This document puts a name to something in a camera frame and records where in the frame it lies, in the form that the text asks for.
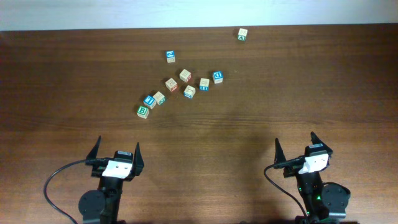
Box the wooden block red side upper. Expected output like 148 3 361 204
179 69 192 83

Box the wooden block red side left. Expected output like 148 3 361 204
165 78 178 92

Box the block blue letter top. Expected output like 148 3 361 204
143 95 157 109

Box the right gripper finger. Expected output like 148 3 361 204
274 138 286 164
310 131 333 155

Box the block blue letter D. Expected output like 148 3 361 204
212 71 223 84

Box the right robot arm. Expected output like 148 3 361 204
273 132 351 223

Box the wooden block blue side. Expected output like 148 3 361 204
199 78 210 91
183 85 196 99

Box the block blue top far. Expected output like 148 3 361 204
165 50 176 63

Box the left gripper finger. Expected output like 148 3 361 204
86 136 101 160
132 143 144 175

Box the far block green side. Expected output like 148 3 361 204
238 28 248 42

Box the wooden block blue side right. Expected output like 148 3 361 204
199 78 210 91

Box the wooden block green side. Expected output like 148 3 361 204
153 91 166 105

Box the wooden block red side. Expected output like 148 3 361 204
165 78 178 92
179 69 192 83

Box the block green letter B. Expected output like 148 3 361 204
136 106 149 119

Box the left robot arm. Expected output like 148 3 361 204
78 137 144 224

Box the wooden block blue side lower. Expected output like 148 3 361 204
183 85 196 99

